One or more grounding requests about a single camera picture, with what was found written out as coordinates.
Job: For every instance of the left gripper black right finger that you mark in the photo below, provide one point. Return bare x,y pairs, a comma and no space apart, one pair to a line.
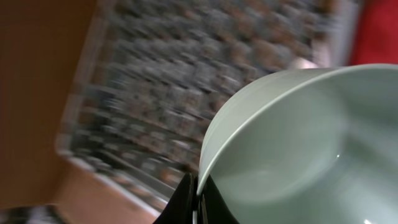
211,207

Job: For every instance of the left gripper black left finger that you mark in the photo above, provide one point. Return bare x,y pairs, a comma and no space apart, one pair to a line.
180,207

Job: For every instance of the light green bowl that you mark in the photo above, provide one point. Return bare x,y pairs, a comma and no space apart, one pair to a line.
308,146

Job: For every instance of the grey dishwasher rack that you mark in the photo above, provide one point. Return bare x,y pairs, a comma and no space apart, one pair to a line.
153,74

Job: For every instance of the red plastic tray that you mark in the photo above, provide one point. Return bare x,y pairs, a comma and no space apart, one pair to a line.
376,36

